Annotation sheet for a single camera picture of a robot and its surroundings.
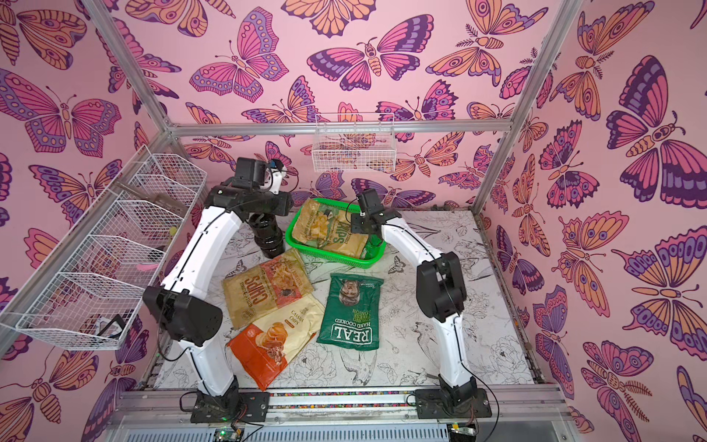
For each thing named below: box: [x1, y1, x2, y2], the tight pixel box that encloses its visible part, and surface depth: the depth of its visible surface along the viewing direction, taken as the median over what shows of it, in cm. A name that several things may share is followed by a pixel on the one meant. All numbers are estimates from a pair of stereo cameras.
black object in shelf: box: [96, 314, 127, 338], surface depth 65 cm
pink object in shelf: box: [135, 263, 159, 272], surface depth 74 cm
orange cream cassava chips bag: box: [226, 292, 325, 392], surface depth 87 cm
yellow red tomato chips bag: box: [222, 248, 314, 330], surface depth 98 cm
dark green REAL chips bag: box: [316, 272, 384, 351], surface depth 91 cm
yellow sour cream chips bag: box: [291, 197, 370, 259], surface depth 108 cm
